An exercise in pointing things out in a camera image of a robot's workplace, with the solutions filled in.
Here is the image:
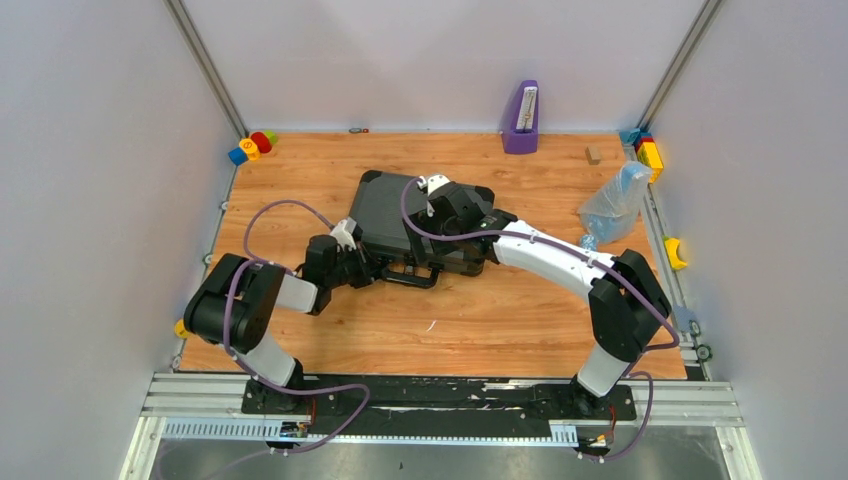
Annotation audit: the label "black poker set case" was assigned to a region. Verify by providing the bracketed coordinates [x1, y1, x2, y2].
[349, 170, 484, 289]

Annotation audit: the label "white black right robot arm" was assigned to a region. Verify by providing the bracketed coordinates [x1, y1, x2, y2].
[400, 174, 679, 418]

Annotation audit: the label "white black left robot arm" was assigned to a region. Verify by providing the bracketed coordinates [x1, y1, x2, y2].
[183, 235, 384, 413]

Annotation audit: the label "purple metronome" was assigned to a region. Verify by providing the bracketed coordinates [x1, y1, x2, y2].
[500, 80, 539, 155]

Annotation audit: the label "light blue poker chip stack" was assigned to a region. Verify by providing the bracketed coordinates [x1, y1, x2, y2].
[579, 234, 599, 251]

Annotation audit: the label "clear plastic bag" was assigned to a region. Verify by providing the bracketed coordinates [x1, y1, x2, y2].
[577, 161, 653, 244]

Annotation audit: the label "small wooden block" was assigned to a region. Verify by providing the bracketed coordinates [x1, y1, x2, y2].
[585, 145, 602, 165]

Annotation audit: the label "colourful round toy blocks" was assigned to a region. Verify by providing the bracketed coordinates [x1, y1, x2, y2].
[228, 130, 279, 166]

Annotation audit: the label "yellow round tag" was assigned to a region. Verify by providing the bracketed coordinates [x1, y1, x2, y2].
[174, 319, 189, 339]

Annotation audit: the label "colourful toy brick stack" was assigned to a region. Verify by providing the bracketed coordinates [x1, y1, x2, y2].
[618, 128, 664, 183]

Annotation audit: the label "yellow curved toy piece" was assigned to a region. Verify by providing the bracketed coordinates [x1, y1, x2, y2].
[663, 237, 688, 271]

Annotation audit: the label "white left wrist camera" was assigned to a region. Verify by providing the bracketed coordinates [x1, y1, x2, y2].
[330, 217, 362, 250]

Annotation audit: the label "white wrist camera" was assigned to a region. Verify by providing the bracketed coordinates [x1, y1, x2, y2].
[330, 217, 362, 250]
[416, 174, 451, 217]

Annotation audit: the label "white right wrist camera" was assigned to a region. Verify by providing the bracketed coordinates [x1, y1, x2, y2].
[416, 174, 451, 217]

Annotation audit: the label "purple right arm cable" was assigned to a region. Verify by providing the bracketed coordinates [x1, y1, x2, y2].
[399, 175, 682, 463]

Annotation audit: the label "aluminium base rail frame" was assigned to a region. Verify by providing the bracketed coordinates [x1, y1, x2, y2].
[120, 373, 761, 479]

